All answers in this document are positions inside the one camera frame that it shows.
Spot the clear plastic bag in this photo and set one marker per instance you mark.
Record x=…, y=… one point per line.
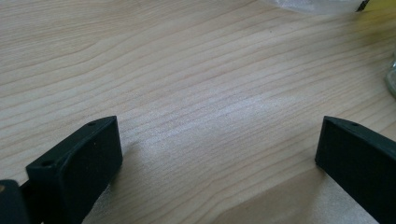
x=311, y=4

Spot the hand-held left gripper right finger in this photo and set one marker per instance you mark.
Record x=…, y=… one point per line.
x=358, y=158

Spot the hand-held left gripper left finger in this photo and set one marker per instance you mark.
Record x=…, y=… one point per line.
x=77, y=168

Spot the clear glass jar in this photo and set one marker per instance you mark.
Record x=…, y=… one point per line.
x=391, y=77

